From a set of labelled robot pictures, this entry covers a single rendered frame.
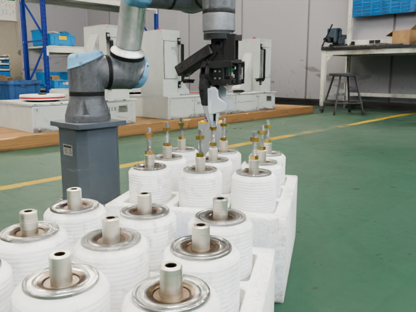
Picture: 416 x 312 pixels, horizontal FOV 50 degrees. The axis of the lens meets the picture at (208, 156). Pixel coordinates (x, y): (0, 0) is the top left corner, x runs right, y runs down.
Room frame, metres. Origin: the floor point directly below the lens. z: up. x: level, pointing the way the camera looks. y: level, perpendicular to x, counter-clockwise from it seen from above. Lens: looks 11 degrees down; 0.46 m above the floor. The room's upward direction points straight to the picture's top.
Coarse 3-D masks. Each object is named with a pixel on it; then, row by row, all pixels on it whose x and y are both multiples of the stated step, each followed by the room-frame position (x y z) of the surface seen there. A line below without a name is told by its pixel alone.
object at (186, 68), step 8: (208, 48) 1.05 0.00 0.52; (192, 56) 1.07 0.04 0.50; (200, 56) 1.06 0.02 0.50; (208, 56) 1.05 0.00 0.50; (184, 64) 1.08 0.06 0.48; (192, 64) 1.07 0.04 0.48; (200, 64) 1.08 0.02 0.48; (176, 72) 1.10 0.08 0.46; (184, 72) 1.09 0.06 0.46; (192, 72) 1.11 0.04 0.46
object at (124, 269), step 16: (144, 240) 0.54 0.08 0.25; (80, 256) 0.50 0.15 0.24; (96, 256) 0.50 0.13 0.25; (112, 256) 0.50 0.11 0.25; (128, 256) 0.50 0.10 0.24; (144, 256) 0.52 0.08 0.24; (112, 272) 0.50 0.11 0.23; (128, 272) 0.50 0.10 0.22; (144, 272) 0.52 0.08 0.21; (112, 288) 0.49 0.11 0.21; (128, 288) 0.50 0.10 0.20; (112, 304) 0.49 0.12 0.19
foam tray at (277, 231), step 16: (288, 176) 1.19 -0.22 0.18; (128, 192) 1.03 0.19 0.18; (176, 192) 1.03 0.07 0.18; (288, 192) 1.03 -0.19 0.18; (112, 208) 0.92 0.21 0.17; (176, 208) 0.90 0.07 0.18; (192, 208) 0.90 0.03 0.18; (288, 208) 0.91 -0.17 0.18; (176, 224) 0.89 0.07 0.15; (256, 224) 0.85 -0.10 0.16; (272, 224) 0.84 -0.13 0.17; (288, 224) 0.91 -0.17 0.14; (256, 240) 0.85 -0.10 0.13; (272, 240) 0.84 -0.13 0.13; (288, 240) 0.93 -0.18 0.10; (288, 256) 0.95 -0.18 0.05; (288, 272) 0.97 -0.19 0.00
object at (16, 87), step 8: (0, 80) 5.08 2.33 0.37; (8, 80) 4.99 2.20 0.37; (16, 80) 5.05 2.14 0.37; (24, 80) 5.13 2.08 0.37; (32, 80) 5.20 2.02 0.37; (40, 80) 5.29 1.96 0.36; (0, 88) 5.12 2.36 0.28; (8, 88) 5.01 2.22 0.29; (16, 88) 5.06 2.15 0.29; (24, 88) 5.13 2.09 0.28; (32, 88) 5.21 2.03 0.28; (0, 96) 5.14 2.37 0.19; (8, 96) 5.02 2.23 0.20; (16, 96) 5.06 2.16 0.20
